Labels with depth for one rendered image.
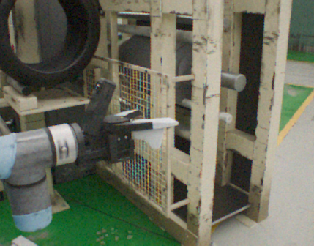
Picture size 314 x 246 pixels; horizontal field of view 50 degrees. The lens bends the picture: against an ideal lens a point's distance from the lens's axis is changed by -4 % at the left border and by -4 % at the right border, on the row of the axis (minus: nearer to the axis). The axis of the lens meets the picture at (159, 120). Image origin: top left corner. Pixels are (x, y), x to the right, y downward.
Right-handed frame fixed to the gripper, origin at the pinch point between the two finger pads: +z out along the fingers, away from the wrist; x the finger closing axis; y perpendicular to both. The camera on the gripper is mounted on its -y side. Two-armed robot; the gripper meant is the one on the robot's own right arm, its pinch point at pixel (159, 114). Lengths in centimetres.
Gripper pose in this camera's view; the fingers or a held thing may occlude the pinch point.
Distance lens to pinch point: 77.0
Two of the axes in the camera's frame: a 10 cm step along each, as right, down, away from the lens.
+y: 0.7, 9.7, 2.2
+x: 5.2, 1.5, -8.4
